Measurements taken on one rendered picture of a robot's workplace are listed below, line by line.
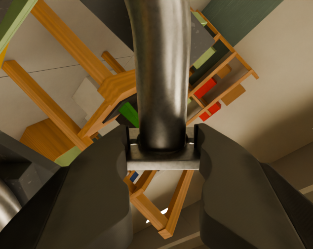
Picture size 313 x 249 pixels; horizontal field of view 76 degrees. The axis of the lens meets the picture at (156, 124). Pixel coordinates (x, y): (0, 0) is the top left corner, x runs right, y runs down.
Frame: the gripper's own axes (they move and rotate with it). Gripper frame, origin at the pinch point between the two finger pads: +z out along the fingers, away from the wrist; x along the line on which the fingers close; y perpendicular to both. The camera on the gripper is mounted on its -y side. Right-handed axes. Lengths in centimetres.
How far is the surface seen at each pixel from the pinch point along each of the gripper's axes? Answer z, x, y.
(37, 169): 2.3, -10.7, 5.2
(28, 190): 0.7, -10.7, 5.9
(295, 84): 485, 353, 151
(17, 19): 16.7, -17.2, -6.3
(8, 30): 16.5, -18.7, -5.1
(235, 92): 484, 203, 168
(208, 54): 516, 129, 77
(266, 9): 534, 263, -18
